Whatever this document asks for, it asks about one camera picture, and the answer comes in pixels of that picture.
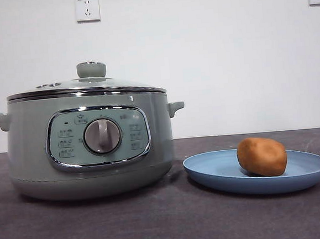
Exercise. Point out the glass lid with green knob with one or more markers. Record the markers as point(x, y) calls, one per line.
point(91, 69)

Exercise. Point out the brown potato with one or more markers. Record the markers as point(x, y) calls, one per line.
point(262, 157)

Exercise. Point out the blue round plate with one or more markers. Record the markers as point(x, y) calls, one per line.
point(214, 173)

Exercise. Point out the pale green electric steamer pot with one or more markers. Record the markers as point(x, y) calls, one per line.
point(29, 152)

